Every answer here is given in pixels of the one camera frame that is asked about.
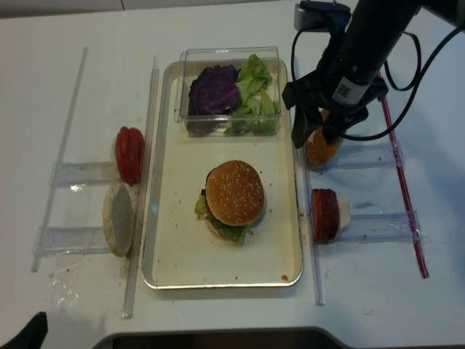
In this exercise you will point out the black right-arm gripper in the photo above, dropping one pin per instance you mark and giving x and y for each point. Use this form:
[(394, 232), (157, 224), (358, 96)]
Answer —
[(339, 106)]

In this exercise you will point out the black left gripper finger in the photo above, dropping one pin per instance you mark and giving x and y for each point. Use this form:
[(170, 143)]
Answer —
[(32, 336)]

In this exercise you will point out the sesame top bun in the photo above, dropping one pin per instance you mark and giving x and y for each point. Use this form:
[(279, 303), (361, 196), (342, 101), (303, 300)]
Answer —
[(235, 193)]

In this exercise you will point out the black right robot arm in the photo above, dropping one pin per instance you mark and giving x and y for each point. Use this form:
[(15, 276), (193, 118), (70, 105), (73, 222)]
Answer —
[(361, 49)]

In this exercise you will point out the green lettuce in container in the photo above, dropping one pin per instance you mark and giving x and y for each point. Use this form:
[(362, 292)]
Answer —
[(256, 112)]

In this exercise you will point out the red meat patty slices right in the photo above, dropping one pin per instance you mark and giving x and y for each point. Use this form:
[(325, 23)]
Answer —
[(325, 215)]

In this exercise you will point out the green lettuce on burger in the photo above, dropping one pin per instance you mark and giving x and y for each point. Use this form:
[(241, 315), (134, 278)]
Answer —
[(202, 213)]

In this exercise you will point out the tomato slice on burger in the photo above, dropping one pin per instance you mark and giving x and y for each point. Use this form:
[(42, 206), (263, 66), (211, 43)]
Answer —
[(208, 208)]

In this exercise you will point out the red tomato slices left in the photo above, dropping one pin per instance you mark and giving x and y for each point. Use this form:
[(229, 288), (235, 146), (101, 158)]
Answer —
[(129, 150)]

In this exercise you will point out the clear channel upper right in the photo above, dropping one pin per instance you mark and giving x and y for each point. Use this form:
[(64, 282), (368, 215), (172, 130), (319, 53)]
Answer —
[(367, 156)]

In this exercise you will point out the clear channel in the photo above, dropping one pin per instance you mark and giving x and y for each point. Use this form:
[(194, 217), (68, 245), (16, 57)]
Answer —
[(92, 173), (53, 241), (367, 156), (400, 227)]

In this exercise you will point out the clear plastic container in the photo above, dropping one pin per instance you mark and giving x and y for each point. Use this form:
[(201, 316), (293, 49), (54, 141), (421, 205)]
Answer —
[(193, 61)]

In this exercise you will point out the clear channel lower left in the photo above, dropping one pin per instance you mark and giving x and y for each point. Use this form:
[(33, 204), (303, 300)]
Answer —
[(53, 241)]

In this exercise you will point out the purple cabbage leaf in container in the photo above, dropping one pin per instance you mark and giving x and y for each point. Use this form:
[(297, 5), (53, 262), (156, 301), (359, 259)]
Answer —
[(213, 93)]

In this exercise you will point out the clear channel lower right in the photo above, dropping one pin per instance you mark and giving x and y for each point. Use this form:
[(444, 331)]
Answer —
[(400, 227)]

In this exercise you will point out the pale bun half left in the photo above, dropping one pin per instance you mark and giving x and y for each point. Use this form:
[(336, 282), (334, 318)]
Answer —
[(118, 219)]

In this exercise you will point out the clear channel upper left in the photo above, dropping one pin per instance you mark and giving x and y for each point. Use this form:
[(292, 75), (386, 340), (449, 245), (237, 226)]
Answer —
[(92, 173)]

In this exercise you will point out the metal baking tray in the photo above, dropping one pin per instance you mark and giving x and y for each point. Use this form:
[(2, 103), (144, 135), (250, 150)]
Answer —
[(179, 250)]

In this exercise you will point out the red plastic rod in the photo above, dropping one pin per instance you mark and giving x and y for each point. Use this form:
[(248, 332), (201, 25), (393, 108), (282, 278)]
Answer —
[(401, 171)]

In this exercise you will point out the clear rail left of tray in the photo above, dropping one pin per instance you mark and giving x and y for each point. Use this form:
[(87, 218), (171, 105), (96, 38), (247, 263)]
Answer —
[(131, 280)]

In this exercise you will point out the clear rail of tray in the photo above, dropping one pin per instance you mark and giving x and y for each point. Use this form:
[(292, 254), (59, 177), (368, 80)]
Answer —
[(320, 299), (131, 280)]

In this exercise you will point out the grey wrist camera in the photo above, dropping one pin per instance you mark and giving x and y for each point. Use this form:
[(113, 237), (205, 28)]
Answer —
[(320, 16)]

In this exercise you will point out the clear rail right of tray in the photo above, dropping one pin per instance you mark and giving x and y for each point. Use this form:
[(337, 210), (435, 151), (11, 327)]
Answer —
[(320, 299)]

